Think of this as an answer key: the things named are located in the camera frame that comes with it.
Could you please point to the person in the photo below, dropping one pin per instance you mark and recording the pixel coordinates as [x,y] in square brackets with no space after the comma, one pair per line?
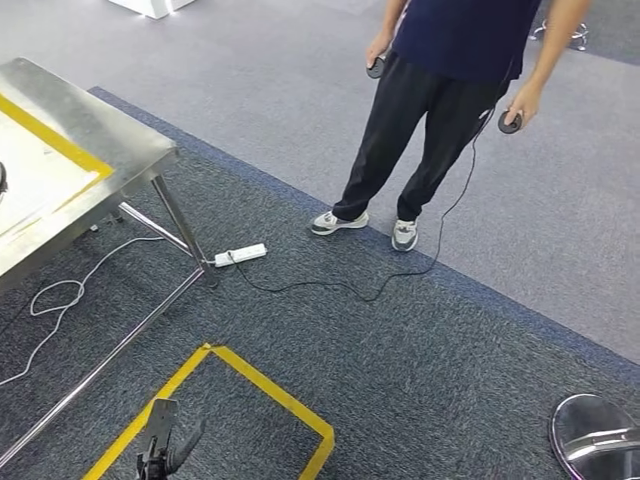
[440,112]

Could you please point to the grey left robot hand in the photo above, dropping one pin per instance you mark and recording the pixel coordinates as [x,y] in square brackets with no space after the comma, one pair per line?
[183,447]

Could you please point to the stainless steel workbench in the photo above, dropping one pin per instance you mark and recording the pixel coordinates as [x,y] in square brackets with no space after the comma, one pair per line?
[125,152]

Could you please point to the white lit plinth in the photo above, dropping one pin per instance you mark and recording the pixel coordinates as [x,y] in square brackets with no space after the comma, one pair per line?
[150,6]

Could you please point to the chrome base stool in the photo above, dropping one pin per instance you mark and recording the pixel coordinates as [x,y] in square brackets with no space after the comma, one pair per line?
[575,36]

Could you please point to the black round hand controller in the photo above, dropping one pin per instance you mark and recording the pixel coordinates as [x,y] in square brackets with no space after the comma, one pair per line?
[509,124]
[376,67]

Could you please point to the chrome stanchion post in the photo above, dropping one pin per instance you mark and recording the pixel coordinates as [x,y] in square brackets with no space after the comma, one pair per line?
[595,440]

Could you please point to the large yellow tape frame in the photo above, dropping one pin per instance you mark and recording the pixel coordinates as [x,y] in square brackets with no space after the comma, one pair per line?
[55,142]

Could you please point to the white power strip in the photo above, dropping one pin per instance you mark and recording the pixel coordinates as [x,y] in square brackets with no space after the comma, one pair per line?
[242,254]

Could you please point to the yellow floor tape frame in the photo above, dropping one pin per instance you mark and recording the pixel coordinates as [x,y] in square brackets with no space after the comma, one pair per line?
[280,396]

